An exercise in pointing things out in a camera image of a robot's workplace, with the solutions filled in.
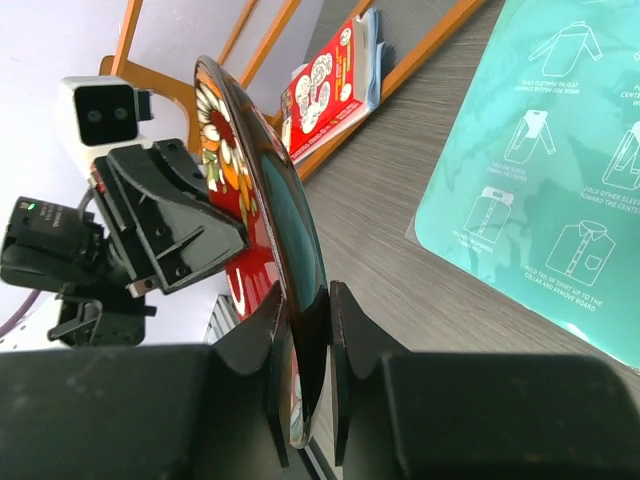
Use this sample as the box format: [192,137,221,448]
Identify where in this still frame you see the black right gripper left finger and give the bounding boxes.
[1,287,290,479]

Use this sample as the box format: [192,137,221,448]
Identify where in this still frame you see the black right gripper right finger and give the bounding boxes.
[330,281,639,479]

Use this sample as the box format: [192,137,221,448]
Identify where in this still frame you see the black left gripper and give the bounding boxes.
[1,139,248,348]

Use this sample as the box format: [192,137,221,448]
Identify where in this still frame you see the red floral plate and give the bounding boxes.
[194,55,330,448]

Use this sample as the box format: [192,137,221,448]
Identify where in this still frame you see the orange wooden shelf rack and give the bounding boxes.
[99,0,485,180]

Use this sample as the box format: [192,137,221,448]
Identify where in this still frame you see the red book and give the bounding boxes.
[281,17,369,163]

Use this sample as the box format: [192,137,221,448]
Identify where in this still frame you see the teal shirt folding board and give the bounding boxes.
[414,1,639,368]

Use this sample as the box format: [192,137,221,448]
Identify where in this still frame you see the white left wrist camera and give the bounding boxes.
[54,75,153,178]

